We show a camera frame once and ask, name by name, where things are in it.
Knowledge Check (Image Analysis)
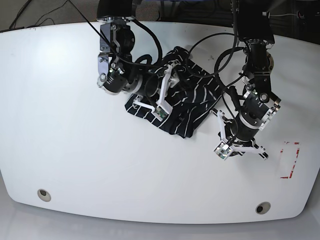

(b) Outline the table cable grommet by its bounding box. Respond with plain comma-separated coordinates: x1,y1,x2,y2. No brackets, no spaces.
37,189,52,202
255,201,271,215

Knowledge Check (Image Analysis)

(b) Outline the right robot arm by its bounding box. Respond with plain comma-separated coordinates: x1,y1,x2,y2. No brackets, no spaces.
97,0,180,122

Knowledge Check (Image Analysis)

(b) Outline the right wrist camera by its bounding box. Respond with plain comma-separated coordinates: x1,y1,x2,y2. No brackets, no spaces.
151,106,171,122

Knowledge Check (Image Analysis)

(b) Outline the black white striped t-shirt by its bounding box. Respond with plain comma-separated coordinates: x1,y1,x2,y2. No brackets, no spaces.
124,46,222,139

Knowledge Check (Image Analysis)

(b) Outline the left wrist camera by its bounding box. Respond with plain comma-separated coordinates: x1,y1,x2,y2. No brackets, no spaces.
213,140,235,161

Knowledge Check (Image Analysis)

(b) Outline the white wall cable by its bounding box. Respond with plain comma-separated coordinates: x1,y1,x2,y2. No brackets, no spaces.
269,10,298,18

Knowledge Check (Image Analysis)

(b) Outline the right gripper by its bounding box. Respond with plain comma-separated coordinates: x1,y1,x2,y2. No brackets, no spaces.
133,63,180,117

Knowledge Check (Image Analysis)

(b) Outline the right table cable grommet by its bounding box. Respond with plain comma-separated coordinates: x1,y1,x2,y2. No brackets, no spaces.
255,201,271,215

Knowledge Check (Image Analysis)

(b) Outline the red tape rectangle marking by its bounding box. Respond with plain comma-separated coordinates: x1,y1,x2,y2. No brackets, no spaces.
277,141,301,179

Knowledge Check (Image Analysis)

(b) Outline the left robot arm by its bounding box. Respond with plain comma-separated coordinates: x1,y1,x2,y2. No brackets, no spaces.
209,0,281,160

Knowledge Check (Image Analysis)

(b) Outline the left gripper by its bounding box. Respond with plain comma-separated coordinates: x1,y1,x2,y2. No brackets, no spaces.
211,108,269,160

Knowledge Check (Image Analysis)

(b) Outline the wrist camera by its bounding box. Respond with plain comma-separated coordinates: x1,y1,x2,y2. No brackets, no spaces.
213,140,235,161
151,106,171,122

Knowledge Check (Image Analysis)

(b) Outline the left table cable grommet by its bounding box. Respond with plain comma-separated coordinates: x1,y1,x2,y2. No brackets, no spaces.
37,189,52,202

